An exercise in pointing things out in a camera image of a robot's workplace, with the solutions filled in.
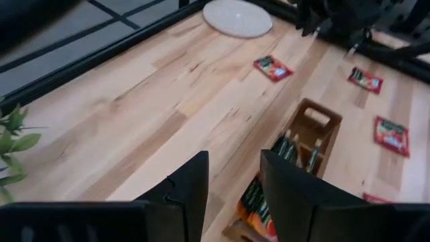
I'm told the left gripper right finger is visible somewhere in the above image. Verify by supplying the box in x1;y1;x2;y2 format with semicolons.
259;149;397;242

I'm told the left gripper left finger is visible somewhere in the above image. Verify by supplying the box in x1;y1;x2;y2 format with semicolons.
133;150;210;242

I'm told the wooden three-compartment organizer box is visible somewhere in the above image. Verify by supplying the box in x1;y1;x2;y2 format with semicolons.
221;97;343;242

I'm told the red strawberry tea packet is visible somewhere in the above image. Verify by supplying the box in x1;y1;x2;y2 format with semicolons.
253;54;294;83
361;192;392;205
373;115;411;158
347;66;384;95

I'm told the round woven beige mat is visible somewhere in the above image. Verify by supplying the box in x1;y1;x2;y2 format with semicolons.
202;0;273;39

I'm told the green artificial plant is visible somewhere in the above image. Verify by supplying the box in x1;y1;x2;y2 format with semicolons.
0;97;48;204

